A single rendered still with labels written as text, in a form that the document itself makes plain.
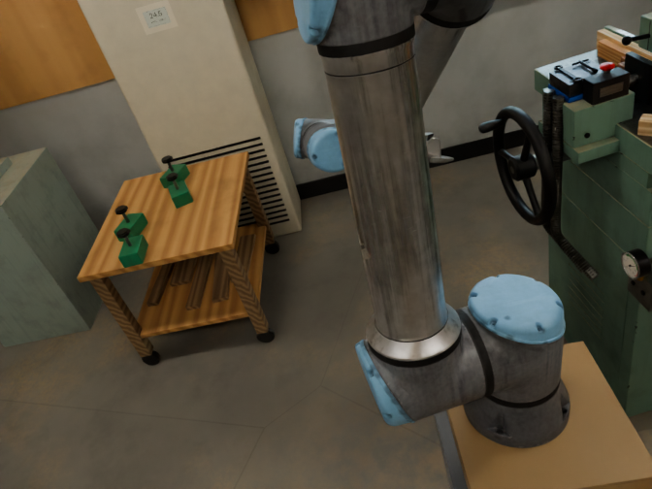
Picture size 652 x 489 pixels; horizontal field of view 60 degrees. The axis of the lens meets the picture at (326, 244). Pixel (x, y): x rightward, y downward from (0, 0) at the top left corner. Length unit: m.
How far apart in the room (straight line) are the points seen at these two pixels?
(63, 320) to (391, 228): 2.23
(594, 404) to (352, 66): 0.79
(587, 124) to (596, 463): 0.68
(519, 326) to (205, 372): 1.58
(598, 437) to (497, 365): 0.27
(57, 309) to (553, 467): 2.20
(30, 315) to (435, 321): 2.25
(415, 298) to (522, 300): 0.22
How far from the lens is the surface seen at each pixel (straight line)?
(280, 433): 2.00
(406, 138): 0.70
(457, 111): 2.90
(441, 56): 0.87
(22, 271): 2.68
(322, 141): 1.15
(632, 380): 1.78
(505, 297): 0.97
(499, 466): 1.09
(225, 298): 2.25
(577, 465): 1.10
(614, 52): 1.64
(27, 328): 2.92
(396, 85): 0.67
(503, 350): 0.94
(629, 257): 1.37
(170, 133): 2.55
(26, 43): 2.89
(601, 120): 1.36
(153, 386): 2.37
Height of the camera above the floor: 1.58
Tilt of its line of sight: 37 degrees down
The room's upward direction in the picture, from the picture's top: 18 degrees counter-clockwise
